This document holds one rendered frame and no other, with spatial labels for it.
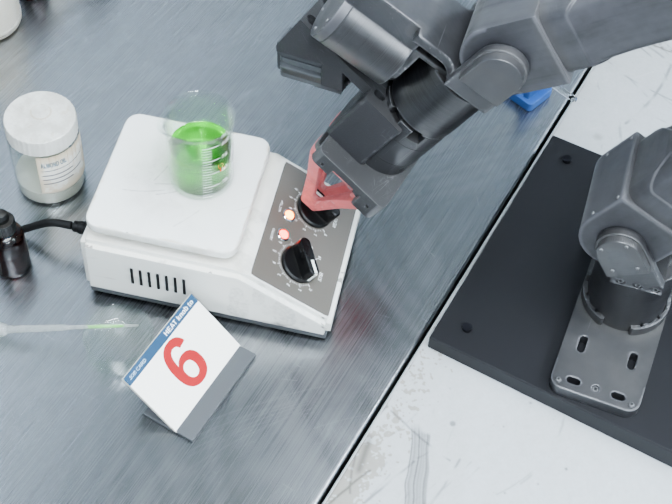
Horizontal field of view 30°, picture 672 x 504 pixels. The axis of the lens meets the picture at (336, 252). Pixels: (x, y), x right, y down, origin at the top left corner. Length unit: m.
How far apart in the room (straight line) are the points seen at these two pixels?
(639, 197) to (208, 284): 0.33
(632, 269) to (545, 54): 0.20
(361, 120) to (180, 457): 0.28
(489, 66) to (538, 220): 0.30
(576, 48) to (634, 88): 0.43
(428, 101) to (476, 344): 0.22
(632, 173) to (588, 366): 0.17
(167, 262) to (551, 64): 0.34
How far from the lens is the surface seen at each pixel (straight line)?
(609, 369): 0.99
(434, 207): 1.09
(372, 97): 0.89
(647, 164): 0.90
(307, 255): 0.97
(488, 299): 1.02
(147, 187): 0.98
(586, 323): 1.01
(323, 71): 0.90
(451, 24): 0.86
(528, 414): 0.99
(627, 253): 0.91
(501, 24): 0.80
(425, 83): 0.86
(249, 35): 1.22
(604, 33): 0.80
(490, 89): 0.82
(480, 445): 0.97
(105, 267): 0.99
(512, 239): 1.06
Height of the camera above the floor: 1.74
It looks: 53 degrees down
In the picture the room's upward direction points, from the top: 6 degrees clockwise
